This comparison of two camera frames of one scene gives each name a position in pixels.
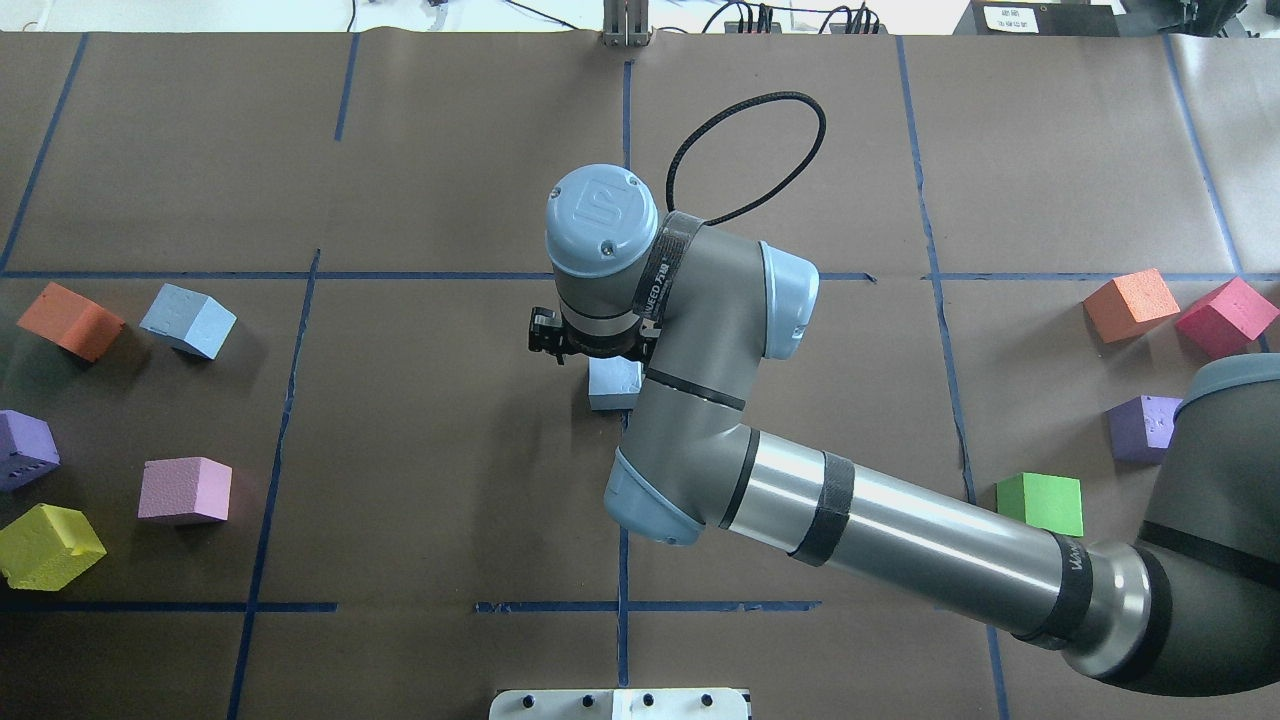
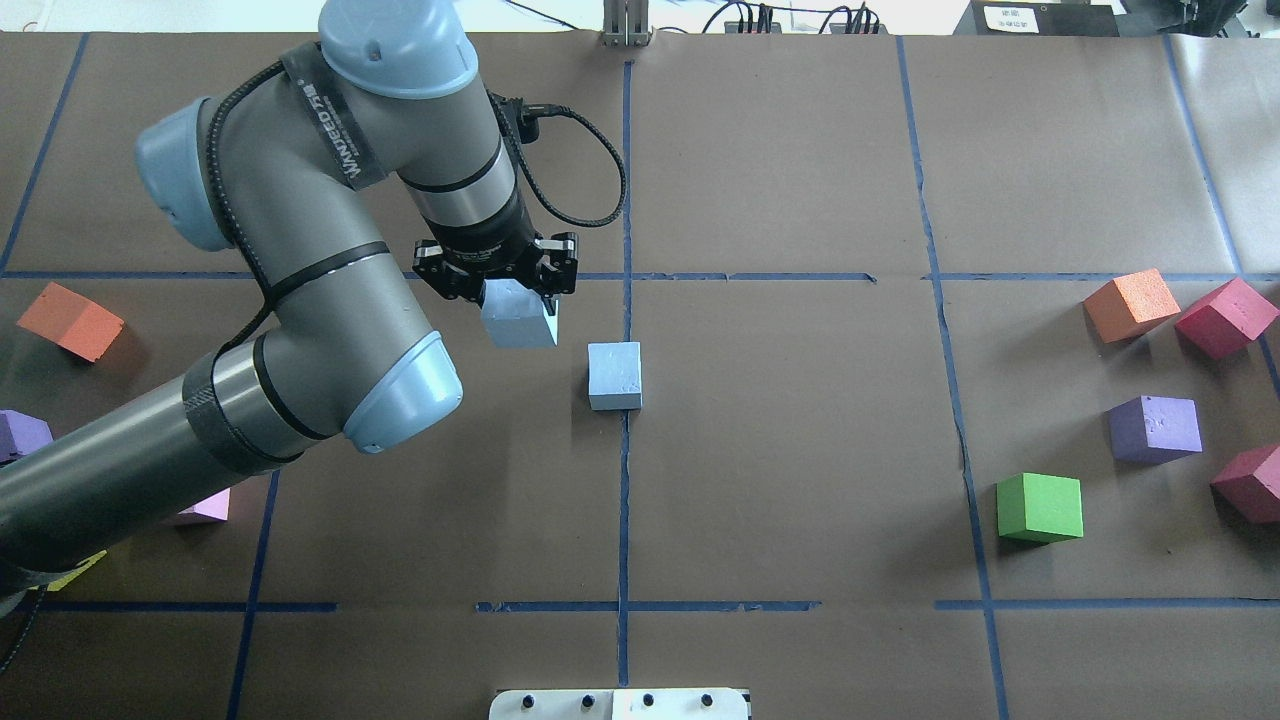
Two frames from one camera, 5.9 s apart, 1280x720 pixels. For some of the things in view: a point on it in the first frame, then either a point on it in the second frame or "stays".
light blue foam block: [614, 383] stays
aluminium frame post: [626, 23] stays
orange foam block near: [1125, 305] stays
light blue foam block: [188, 321] → [516, 317]
